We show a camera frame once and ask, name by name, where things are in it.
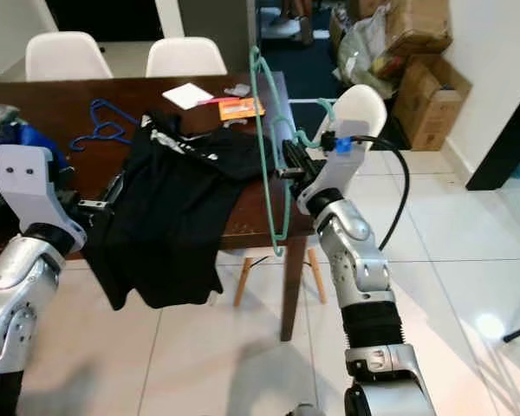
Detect teal plastic hanger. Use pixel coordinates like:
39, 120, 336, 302
249, 45, 339, 258

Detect white plastic chair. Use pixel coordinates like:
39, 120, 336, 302
232, 84, 389, 309
24, 32, 114, 83
146, 36, 228, 79

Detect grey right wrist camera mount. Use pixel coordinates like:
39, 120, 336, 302
299, 132, 369, 213

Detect orange flat packet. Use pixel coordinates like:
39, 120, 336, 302
218, 97, 267, 122

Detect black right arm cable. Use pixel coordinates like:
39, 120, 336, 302
351, 134, 411, 252

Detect brown cardboard box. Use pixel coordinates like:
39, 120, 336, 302
392, 54, 473, 153
386, 0, 453, 55

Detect white paper sheet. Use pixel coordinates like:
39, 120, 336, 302
162, 82, 216, 111

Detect dark wooden dining table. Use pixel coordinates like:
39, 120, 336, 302
0, 72, 315, 343

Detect blue plastic hanger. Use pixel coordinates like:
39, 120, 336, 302
71, 98, 153, 150

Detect crumpled plastic bags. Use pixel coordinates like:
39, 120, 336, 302
336, 4, 404, 79

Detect person lower legs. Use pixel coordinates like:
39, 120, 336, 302
264, 0, 317, 40

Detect black Petronas print t-shirt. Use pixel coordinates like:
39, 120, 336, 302
82, 113, 268, 311

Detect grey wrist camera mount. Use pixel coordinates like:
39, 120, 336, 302
0, 144, 88, 254
299, 132, 369, 213

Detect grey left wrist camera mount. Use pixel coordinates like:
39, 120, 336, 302
0, 144, 88, 254

